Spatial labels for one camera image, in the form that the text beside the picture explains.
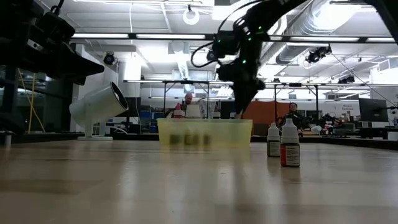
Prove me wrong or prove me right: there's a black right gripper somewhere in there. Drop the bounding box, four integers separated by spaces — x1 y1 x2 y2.
216 58 267 120

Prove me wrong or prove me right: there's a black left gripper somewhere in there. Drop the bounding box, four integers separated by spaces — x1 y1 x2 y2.
29 7 106 86

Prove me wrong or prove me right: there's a small yellow-green food coloring bottle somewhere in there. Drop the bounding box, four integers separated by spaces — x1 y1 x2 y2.
266 122 281 157

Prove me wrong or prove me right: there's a large pink food coloring bottle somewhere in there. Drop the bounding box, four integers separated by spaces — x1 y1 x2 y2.
173 103 185 119

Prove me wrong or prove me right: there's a small red food coloring bottle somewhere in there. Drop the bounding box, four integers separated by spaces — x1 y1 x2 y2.
280 118 301 168

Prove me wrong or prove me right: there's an orange partition panel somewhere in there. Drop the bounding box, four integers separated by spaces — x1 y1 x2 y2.
247 100 292 125

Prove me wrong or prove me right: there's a white spotlight lamp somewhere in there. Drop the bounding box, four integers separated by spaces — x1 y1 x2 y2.
68 81 129 142

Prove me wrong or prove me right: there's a yellow translucent plastic bin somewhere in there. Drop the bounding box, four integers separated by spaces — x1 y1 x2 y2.
157 118 253 147

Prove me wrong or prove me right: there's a person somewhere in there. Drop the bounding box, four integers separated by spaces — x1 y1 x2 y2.
281 101 308 131
169 92 206 119

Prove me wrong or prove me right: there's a white tapered background object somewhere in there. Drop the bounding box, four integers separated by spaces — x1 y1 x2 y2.
185 104 201 119

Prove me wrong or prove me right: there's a black ceiling spotlight cluster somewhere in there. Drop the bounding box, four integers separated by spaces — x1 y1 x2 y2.
305 45 333 65

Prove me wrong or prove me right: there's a black overhead light bar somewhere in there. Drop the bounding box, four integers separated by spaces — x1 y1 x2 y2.
70 32 398 44

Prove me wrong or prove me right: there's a black computer monitor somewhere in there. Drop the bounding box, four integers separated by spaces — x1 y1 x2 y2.
358 98 389 123

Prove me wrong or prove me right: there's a yellow hanging cable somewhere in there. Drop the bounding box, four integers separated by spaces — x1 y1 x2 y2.
17 67 47 134

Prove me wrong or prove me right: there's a black background rig frame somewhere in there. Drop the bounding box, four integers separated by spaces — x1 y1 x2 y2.
124 79 321 119

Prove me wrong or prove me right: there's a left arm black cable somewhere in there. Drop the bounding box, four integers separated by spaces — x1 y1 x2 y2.
50 0 65 16

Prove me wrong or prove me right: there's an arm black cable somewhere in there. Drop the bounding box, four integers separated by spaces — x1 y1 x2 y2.
50 0 65 16
190 39 225 68

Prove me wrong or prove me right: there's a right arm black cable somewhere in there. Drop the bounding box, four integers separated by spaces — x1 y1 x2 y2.
190 39 225 68

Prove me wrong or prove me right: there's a black aluminium table frame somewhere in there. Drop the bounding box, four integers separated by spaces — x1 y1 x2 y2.
0 131 398 150

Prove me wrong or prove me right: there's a white ring ceiling lamp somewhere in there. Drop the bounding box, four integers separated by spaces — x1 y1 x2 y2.
182 5 201 26

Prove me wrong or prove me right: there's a small white post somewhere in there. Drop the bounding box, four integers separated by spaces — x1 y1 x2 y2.
2 130 12 149

